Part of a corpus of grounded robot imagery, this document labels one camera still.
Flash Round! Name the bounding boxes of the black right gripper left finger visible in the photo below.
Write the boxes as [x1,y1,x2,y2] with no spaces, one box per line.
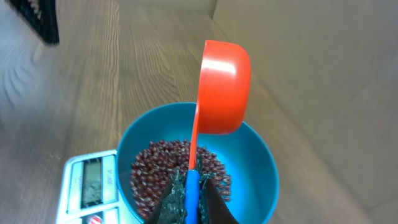
[144,170,187,224]

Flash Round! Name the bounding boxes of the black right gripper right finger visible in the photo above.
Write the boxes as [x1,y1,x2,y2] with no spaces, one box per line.
[197,156,238,224]

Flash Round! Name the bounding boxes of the red measuring scoop blue handle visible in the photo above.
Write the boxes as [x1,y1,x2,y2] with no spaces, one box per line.
[185,40,251,223]

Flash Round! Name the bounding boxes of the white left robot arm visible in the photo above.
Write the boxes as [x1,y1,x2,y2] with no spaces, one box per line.
[9,0,60,45]

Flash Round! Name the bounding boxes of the beans in blue bowl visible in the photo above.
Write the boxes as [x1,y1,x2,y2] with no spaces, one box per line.
[130,140,232,220]

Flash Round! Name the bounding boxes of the blue metal bowl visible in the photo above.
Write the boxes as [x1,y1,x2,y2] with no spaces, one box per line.
[115,102,280,223]

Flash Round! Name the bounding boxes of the white digital kitchen scale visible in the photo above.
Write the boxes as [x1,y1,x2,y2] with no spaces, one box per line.
[55,149,143,224]

